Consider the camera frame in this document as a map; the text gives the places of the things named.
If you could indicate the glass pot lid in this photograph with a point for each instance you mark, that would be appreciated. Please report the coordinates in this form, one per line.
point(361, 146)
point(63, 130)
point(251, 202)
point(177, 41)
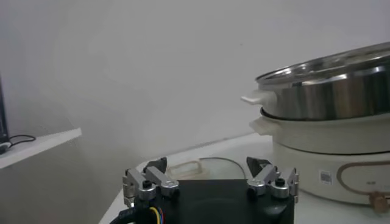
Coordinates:
point(222, 169)

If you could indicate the cream electric cooker base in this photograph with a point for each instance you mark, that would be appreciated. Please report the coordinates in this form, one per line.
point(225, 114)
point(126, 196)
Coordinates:
point(304, 164)

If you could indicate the white folding side table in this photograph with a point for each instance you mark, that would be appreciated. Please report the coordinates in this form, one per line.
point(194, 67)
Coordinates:
point(36, 146)

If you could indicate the stainless steel steamer basket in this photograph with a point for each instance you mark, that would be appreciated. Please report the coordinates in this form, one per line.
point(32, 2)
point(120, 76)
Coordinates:
point(329, 97)

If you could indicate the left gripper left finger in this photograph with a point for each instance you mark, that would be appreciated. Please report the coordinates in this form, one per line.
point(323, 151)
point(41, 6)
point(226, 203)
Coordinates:
point(158, 179)

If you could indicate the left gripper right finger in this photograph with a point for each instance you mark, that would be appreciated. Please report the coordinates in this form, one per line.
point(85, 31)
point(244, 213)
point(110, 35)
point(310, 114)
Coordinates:
point(265, 179)

